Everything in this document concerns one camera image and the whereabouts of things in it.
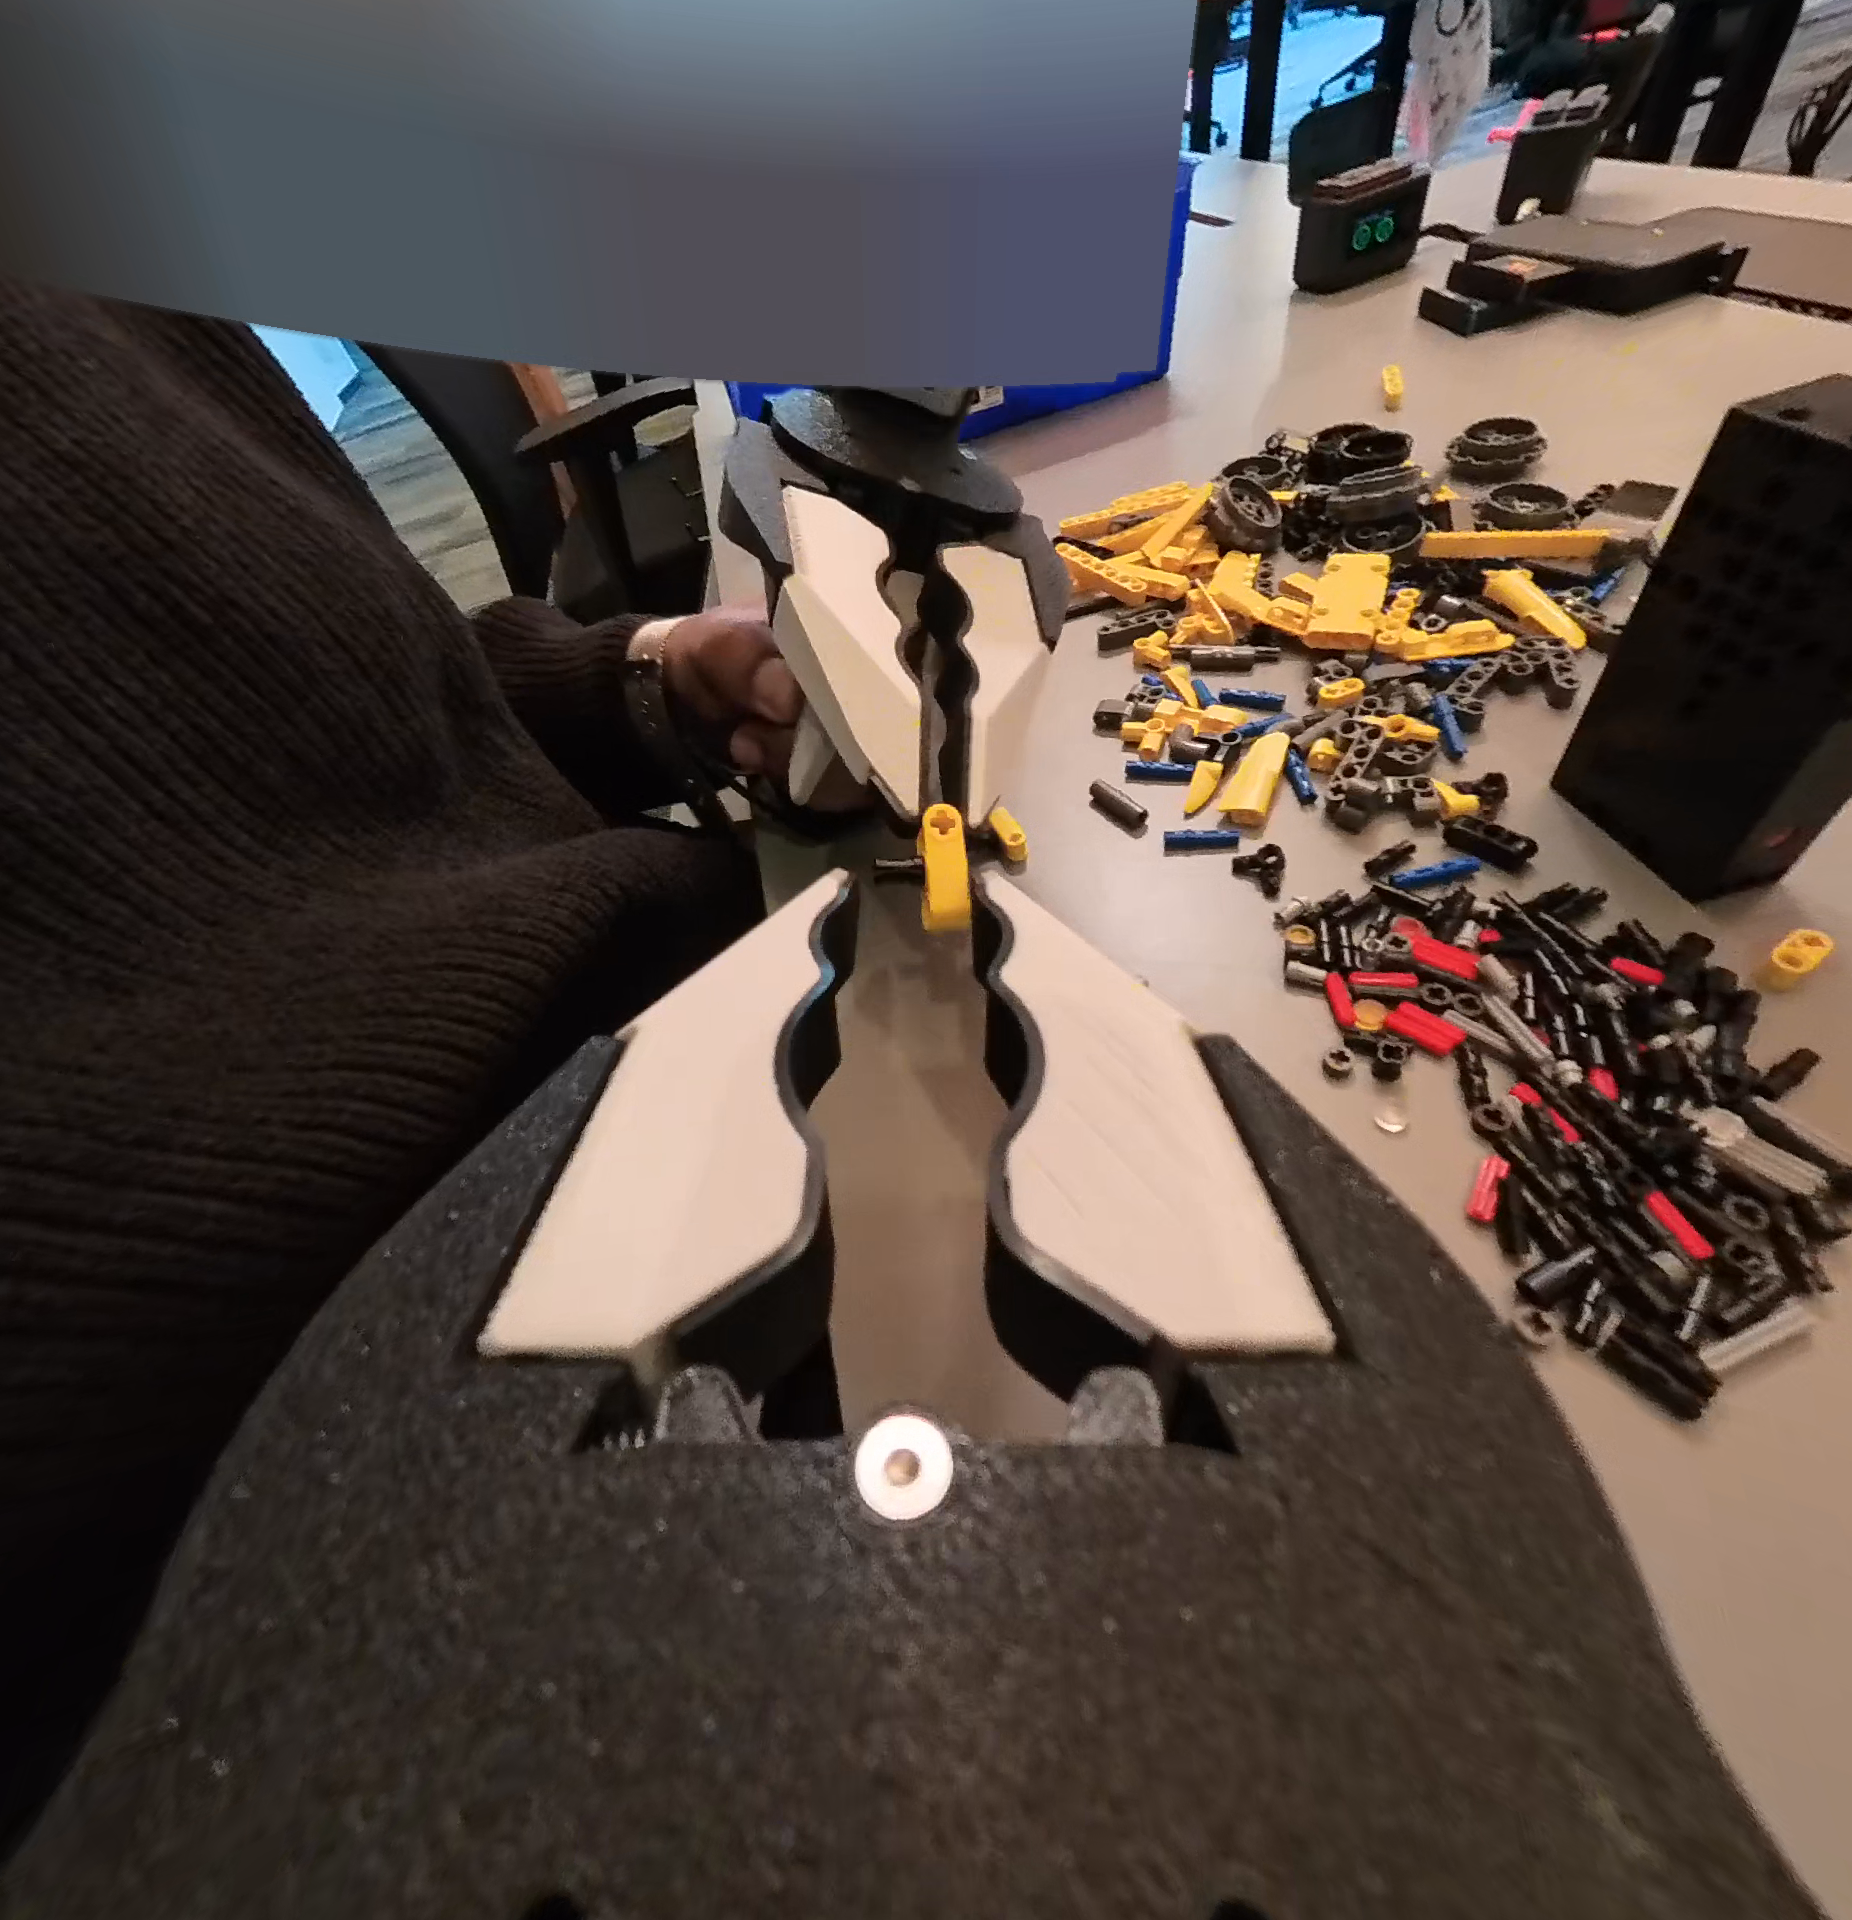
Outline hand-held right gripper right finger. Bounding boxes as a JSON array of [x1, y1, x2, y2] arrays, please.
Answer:
[[973, 871, 1339, 1400]]

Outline pile of yellow grey beams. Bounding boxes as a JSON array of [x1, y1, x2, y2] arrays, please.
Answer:
[[1052, 481, 1654, 873]]

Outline black flat device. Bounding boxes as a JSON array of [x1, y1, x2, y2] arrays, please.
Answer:
[[1417, 203, 1754, 335]]

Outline black perforated block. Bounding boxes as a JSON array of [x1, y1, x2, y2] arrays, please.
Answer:
[[1549, 374, 1852, 904]]

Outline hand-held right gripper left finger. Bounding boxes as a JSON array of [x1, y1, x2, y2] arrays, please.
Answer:
[[476, 868, 864, 1395]]

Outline black knit sweater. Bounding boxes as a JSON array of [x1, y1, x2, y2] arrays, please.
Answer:
[[0, 278, 763, 1651]]

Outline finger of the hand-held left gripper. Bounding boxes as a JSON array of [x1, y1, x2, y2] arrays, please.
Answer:
[[768, 484, 930, 823], [923, 543, 1057, 816]]

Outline blue plastic bin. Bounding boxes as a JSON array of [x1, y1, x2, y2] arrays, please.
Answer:
[[723, 150, 1204, 443]]

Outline black bracket stand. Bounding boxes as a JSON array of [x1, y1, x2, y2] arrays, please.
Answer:
[[1496, 89, 1618, 228]]

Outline white plastic bag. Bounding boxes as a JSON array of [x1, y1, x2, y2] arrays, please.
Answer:
[[1390, 0, 1496, 164]]

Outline black office chair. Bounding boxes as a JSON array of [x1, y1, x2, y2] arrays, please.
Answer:
[[1282, 75, 1415, 198], [359, 342, 717, 632]]

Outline black box green buttons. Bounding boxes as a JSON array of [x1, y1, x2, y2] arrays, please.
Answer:
[[1293, 164, 1436, 296]]

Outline pile of black red pins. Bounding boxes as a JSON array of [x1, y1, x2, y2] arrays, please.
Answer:
[[1277, 877, 1852, 1419]]

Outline pile of black tyres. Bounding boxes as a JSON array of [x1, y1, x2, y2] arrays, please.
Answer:
[[1204, 421, 1618, 559]]

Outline person's left forearm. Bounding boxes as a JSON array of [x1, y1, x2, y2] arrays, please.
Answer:
[[469, 598, 679, 824]]

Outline person's left hand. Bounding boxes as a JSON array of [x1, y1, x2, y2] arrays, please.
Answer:
[[664, 607, 810, 778]]

